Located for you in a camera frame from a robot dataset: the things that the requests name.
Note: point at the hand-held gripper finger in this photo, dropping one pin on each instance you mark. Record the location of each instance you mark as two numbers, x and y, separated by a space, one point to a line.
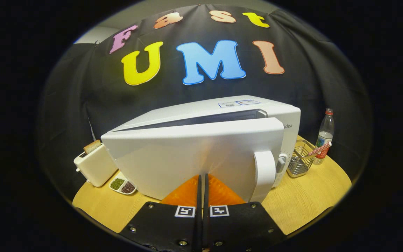
205 196
199 196

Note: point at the white toaster oven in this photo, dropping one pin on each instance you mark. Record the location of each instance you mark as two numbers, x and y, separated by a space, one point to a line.
187 154

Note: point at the cream bread toaster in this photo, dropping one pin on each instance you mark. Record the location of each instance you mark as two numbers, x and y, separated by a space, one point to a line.
96 168

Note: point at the divided white bean plate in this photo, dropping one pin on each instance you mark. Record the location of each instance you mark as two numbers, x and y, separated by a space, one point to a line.
121 184

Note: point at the toasted bread slice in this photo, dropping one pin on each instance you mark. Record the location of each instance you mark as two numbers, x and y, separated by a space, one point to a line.
92 147

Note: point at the red striped straw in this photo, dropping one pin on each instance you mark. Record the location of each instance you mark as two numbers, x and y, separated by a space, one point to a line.
320 148

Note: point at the clear plastic water bottle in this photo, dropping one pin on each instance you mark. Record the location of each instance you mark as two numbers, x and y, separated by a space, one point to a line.
325 134

